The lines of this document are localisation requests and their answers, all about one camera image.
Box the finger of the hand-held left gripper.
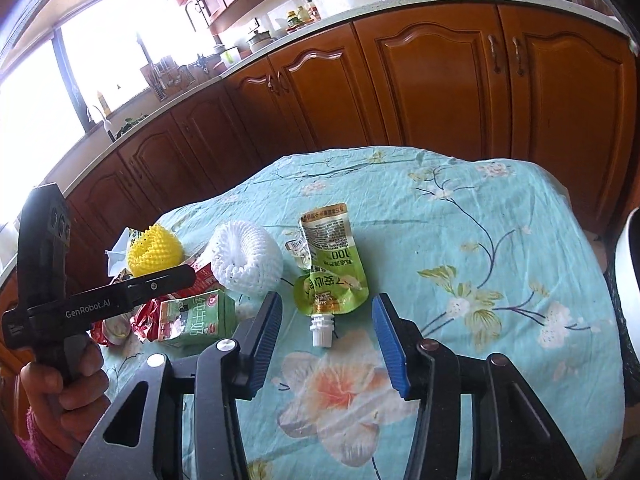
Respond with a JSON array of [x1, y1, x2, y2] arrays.
[[124, 265, 197, 310]]

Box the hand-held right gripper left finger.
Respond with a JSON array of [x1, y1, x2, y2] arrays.
[[67, 290, 284, 480]]

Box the person's left forearm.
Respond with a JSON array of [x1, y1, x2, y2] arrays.
[[14, 404, 82, 480]]

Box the white lidded ceramic jar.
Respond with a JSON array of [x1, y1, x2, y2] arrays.
[[247, 30, 274, 54]]

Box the white plastic wrapper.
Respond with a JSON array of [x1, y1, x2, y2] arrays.
[[104, 227, 137, 277]]

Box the red and white carton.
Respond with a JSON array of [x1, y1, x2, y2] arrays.
[[170, 255, 224, 297]]

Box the white kitchen countertop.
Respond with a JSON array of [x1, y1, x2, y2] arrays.
[[0, 0, 639, 286]]

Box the green spout pouch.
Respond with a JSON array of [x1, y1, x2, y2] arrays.
[[292, 208, 370, 349]]

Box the teal floral tablecloth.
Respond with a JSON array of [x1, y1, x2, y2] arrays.
[[100, 146, 628, 480]]

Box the yellow foam fruit net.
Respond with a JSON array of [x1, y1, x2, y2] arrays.
[[126, 225, 184, 277]]

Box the small clear bottle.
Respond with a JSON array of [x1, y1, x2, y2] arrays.
[[285, 239, 311, 272]]

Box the red foil wrapper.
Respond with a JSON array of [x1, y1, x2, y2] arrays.
[[130, 297, 174, 342]]

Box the black bin liner bag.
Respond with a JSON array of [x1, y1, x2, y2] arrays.
[[602, 240, 640, 461]]

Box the green leafy vegetables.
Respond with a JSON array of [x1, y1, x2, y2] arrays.
[[115, 115, 149, 139]]

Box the green milk carton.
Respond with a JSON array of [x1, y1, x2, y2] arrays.
[[159, 290, 237, 352]]

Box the white trash bin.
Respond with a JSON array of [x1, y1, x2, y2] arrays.
[[611, 207, 640, 314]]

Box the small red label can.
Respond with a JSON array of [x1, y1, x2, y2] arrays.
[[90, 311, 134, 346]]

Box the utensil rack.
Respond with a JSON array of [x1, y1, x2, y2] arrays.
[[139, 57, 181, 101]]

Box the sink faucet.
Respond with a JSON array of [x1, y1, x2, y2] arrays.
[[87, 105, 116, 142]]

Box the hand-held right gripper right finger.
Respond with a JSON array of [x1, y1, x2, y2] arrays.
[[371, 293, 587, 480]]

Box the white foam fruit net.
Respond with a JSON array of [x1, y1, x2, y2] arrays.
[[209, 221, 285, 295]]

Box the person's left hand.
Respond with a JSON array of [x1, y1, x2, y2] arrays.
[[21, 342, 113, 457]]

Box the wooden lower cabinets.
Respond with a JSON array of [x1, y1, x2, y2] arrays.
[[0, 2, 640, 346]]

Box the kitchen window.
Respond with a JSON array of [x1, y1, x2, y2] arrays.
[[0, 0, 222, 241]]

